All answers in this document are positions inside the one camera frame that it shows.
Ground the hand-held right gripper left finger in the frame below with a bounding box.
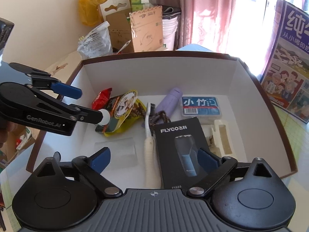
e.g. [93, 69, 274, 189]
[35, 147, 122, 198]

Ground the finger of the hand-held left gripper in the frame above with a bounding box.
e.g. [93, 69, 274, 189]
[8, 62, 83, 100]
[25, 84, 105, 126]

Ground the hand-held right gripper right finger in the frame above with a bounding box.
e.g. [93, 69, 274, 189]
[187, 148, 275, 198]

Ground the small white capped bottle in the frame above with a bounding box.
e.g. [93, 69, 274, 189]
[99, 109, 111, 126]

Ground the red snack packet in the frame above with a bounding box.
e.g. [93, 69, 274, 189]
[91, 88, 113, 111]

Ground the clear plastic container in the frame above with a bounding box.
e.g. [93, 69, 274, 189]
[94, 137, 138, 168]

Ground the cream hair claw clip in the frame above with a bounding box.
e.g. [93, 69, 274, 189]
[210, 119, 235, 157]

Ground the cartoon print snack packet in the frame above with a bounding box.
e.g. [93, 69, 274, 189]
[106, 90, 139, 123]

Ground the black shaver box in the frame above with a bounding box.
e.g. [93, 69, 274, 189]
[153, 117, 211, 189]

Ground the yellow nut snack packet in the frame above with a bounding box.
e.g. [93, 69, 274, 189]
[103, 97, 147, 138]

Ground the white handled brush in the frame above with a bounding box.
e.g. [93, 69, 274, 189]
[143, 102, 160, 189]

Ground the blue tissue packet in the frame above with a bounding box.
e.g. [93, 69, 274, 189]
[181, 96, 224, 120]

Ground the leopard braided hair band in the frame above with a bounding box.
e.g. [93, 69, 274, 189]
[149, 111, 170, 127]

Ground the purple tube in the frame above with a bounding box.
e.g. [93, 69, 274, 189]
[155, 87, 183, 119]

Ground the brown cardboard storage box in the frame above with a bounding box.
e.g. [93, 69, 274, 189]
[26, 50, 298, 182]

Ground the plaid cloth desktop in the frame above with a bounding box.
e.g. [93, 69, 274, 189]
[0, 43, 309, 225]

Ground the cream printed blanket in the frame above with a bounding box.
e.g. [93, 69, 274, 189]
[44, 52, 83, 83]

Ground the printed clear plastic bag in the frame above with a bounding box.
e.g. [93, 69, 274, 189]
[77, 21, 113, 60]

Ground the plain brown cardboard box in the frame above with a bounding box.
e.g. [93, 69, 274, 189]
[106, 11, 135, 54]

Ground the yellow plastic bag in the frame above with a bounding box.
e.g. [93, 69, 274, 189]
[78, 0, 114, 27]

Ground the white cardboard hanger pack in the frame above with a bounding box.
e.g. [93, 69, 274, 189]
[98, 0, 132, 23]

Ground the printed tan cardboard box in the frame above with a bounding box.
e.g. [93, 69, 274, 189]
[129, 5, 164, 53]

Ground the green and white tissue pack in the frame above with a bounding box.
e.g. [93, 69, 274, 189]
[127, 0, 158, 11]

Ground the stack of white buckets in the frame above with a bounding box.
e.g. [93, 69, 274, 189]
[162, 16, 182, 51]

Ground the blue illustrated milk carton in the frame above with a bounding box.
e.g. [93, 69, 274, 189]
[259, 0, 309, 124]

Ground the grey cloth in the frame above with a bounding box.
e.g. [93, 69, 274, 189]
[162, 6, 182, 20]

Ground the pink curtain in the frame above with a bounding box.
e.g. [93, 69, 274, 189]
[148, 0, 269, 54]

